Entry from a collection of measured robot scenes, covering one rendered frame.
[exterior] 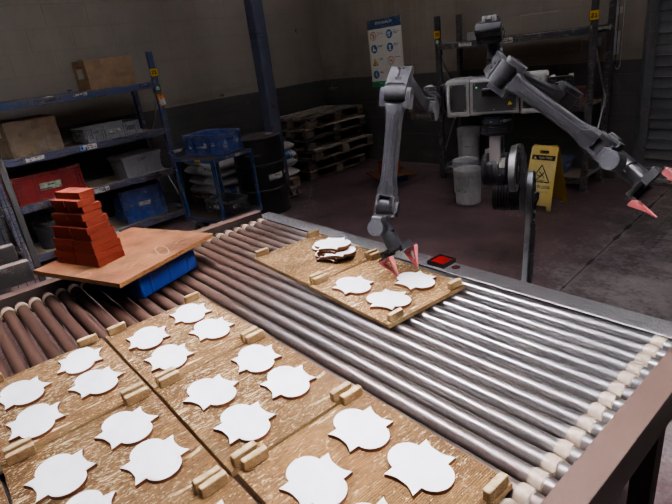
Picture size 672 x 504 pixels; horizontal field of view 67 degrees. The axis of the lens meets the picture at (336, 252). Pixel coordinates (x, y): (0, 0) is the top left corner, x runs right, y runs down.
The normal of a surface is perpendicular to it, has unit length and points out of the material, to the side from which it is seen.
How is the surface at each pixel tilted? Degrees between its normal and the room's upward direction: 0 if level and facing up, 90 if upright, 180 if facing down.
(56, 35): 90
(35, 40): 90
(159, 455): 0
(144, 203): 91
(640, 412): 0
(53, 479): 0
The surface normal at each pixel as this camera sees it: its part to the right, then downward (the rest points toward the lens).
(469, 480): -0.11, -0.92
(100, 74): 0.68, 0.17
